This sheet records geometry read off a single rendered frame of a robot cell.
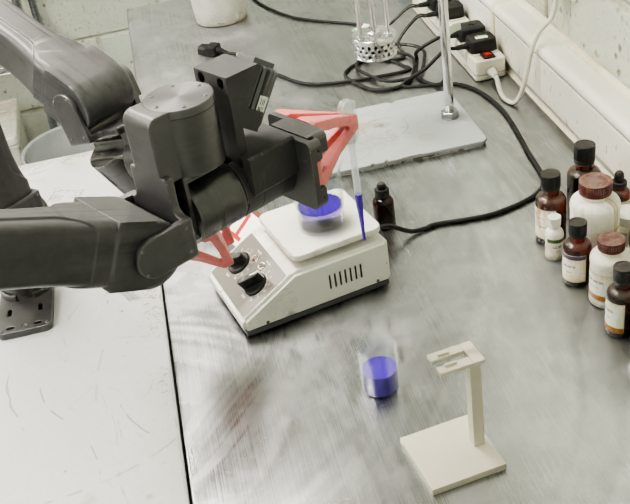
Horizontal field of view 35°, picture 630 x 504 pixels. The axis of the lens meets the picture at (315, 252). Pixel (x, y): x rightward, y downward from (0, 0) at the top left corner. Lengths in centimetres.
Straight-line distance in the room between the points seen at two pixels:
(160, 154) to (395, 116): 91
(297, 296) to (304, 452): 23
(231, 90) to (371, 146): 78
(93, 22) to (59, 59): 255
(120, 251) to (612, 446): 54
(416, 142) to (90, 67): 66
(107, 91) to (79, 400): 37
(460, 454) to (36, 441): 47
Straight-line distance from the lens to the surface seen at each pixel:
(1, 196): 131
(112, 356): 126
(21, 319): 136
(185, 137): 80
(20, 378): 128
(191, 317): 129
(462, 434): 106
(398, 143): 159
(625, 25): 146
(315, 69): 191
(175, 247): 80
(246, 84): 83
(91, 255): 77
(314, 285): 123
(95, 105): 105
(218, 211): 83
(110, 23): 364
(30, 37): 111
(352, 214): 127
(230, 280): 127
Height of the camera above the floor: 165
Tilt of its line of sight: 33 degrees down
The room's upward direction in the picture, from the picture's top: 9 degrees counter-clockwise
